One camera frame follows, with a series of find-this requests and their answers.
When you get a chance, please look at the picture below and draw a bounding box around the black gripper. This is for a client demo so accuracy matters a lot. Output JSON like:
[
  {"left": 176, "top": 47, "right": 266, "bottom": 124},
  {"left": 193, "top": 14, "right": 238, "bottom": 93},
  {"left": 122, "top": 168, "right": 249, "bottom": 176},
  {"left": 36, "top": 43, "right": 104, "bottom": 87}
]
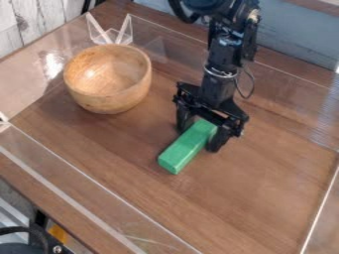
[{"left": 172, "top": 81, "right": 249, "bottom": 153}]

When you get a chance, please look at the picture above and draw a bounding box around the green rectangular block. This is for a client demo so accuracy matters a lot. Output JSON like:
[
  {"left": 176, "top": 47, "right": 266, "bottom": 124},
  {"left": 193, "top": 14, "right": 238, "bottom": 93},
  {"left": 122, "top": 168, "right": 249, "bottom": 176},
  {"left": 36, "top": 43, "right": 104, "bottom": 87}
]
[{"left": 157, "top": 120, "right": 217, "bottom": 175}]

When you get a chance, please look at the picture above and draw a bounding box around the brown wooden bowl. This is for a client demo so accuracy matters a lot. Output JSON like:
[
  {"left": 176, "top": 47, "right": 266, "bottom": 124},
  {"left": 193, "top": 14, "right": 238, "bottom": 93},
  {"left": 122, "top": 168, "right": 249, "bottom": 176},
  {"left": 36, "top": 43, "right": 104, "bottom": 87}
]
[{"left": 64, "top": 44, "right": 152, "bottom": 114}]

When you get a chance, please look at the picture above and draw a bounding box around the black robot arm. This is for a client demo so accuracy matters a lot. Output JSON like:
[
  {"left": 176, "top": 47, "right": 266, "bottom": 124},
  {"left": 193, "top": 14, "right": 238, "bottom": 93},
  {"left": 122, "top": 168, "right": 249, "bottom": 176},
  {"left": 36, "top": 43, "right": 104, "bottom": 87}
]
[{"left": 168, "top": 0, "right": 260, "bottom": 153}]

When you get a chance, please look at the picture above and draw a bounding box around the yellow label sticker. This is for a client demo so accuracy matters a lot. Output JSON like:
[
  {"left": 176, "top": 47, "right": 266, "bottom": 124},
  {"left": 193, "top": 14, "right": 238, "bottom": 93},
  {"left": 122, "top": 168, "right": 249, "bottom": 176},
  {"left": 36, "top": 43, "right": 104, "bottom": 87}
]
[{"left": 48, "top": 224, "right": 69, "bottom": 244}]

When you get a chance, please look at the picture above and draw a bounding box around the clear acrylic barrier wall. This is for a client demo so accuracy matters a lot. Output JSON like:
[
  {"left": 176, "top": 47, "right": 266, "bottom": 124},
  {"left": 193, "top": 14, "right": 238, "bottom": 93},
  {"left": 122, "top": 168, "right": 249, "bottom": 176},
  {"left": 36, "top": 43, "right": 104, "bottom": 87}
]
[{"left": 0, "top": 6, "right": 339, "bottom": 254}]

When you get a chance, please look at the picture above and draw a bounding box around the black metal mount with screw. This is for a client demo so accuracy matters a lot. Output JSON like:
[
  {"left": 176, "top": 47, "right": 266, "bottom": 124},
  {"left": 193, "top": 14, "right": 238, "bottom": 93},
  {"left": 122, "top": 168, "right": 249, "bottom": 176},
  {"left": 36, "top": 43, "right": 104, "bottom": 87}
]
[{"left": 28, "top": 210, "right": 76, "bottom": 254}]

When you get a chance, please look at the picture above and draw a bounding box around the black cable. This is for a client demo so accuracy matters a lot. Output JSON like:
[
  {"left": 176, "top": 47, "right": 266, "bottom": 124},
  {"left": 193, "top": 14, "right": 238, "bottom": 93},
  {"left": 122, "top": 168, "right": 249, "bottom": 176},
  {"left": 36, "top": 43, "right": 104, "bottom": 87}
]
[{"left": 0, "top": 225, "right": 49, "bottom": 249}]

